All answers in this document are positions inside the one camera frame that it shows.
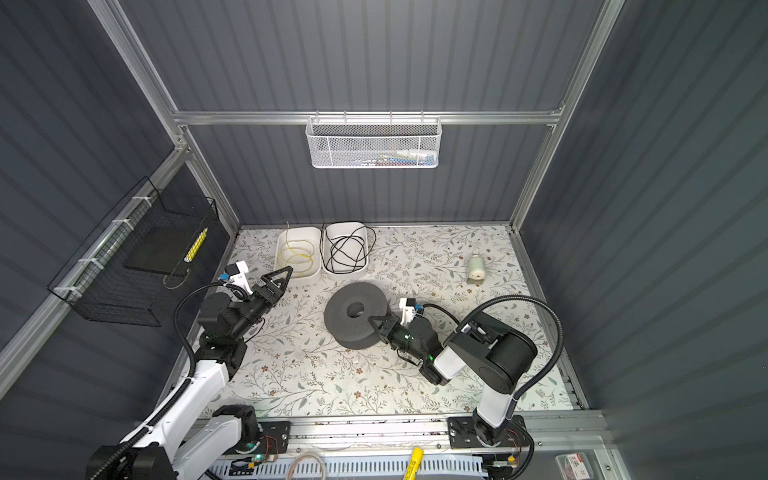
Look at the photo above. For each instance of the yellow marker front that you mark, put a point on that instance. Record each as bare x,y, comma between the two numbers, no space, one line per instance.
414,464

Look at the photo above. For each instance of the white bin with yellow cable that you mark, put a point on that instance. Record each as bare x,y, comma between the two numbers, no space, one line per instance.
299,248

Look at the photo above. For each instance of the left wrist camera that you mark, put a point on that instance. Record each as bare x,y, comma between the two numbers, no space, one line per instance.
236,274

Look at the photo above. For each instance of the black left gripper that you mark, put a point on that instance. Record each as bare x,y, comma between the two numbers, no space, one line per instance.
275,293

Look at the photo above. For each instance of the white wire mesh basket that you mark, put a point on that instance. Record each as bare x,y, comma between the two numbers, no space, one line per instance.
387,145

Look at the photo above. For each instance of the white plastic bin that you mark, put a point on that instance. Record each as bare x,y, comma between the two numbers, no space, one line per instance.
344,249

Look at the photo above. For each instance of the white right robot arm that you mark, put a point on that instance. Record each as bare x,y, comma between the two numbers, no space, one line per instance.
496,352

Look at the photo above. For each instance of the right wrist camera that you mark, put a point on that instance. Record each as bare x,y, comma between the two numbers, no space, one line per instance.
410,309

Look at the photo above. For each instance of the black wire wall basket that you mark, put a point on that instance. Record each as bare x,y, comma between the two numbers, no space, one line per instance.
98,287

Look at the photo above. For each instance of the yellow marker in basket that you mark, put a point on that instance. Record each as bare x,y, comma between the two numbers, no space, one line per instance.
195,246

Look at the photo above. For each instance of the grey perforated cable spool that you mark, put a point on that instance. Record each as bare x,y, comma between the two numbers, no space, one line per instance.
347,313

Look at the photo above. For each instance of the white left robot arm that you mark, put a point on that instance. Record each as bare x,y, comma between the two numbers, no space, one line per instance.
160,447

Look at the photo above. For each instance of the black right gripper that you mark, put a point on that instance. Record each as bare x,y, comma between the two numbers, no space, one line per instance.
392,330

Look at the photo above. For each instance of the black pad in basket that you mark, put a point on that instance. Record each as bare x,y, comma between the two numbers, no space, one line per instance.
160,251

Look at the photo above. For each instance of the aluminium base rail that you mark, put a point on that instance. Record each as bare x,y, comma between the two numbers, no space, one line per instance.
437,433

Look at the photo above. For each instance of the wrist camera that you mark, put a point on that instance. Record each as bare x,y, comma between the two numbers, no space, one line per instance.
236,274
410,309

